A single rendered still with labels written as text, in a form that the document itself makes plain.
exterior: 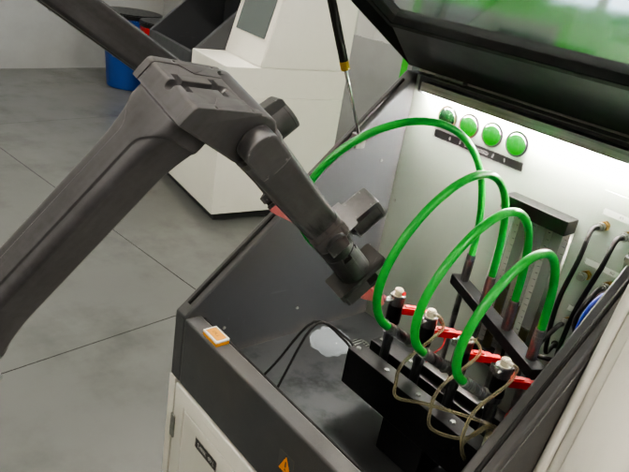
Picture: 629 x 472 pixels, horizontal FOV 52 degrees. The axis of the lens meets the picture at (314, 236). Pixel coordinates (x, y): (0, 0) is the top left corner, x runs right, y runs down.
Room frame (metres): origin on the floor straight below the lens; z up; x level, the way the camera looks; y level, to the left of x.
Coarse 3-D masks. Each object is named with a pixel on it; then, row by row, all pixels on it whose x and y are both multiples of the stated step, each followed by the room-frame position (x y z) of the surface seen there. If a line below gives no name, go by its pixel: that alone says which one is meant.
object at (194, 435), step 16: (176, 384) 1.11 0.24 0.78; (176, 400) 1.11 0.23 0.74; (192, 400) 1.07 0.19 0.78; (176, 416) 1.10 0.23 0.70; (192, 416) 1.06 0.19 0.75; (208, 416) 1.03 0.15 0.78; (176, 432) 1.10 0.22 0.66; (192, 432) 1.05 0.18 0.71; (208, 432) 1.01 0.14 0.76; (176, 448) 1.10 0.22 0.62; (192, 448) 1.05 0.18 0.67; (208, 448) 1.01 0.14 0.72; (224, 448) 0.97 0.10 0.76; (176, 464) 1.09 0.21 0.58; (192, 464) 1.05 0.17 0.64; (208, 464) 1.00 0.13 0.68; (224, 464) 0.96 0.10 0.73; (240, 464) 0.93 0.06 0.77
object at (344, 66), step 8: (328, 0) 1.29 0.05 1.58; (336, 0) 1.30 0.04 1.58; (336, 8) 1.30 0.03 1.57; (336, 16) 1.30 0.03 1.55; (336, 24) 1.30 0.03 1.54; (336, 32) 1.31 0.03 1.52; (336, 40) 1.31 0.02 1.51; (344, 48) 1.32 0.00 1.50; (344, 56) 1.32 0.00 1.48; (344, 64) 1.32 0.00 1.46; (344, 72) 1.34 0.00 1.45; (352, 96) 1.35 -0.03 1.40; (352, 104) 1.35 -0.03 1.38; (352, 136) 1.38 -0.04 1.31; (360, 144) 1.38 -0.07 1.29
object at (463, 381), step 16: (528, 256) 0.86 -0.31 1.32; (544, 256) 0.87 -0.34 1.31; (512, 272) 0.83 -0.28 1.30; (496, 288) 0.81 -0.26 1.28; (480, 304) 0.80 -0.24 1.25; (544, 304) 0.94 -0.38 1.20; (544, 320) 0.93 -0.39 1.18; (464, 336) 0.78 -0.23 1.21; (544, 336) 0.93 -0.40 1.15; (528, 352) 0.93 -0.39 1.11; (464, 384) 0.80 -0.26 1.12
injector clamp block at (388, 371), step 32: (352, 352) 1.05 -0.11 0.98; (352, 384) 1.04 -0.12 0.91; (384, 384) 0.98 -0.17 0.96; (384, 416) 0.97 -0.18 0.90; (416, 416) 0.92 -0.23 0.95; (448, 416) 0.90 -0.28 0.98; (480, 416) 0.92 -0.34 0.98; (384, 448) 0.96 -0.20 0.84; (416, 448) 0.91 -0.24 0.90; (448, 448) 0.87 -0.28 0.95
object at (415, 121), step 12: (396, 120) 1.11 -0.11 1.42; (408, 120) 1.12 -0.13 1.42; (420, 120) 1.12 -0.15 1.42; (432, 120) 1.13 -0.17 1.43; (372, 132) 1.09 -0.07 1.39; (456, 132) 1.15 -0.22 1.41; (348, 144) 1.08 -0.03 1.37; (468, 144) 1.16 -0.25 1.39; (336, 156) 1.07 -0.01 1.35; (324, 168) 1.07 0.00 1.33; (480, 168) 1.17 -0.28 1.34; (312, 180) 1.06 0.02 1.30; (480, 180) 1.18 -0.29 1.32; (480, 192) 1.18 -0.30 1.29; (480, 204) 1.18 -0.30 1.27; (480, 216) 1.19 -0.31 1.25
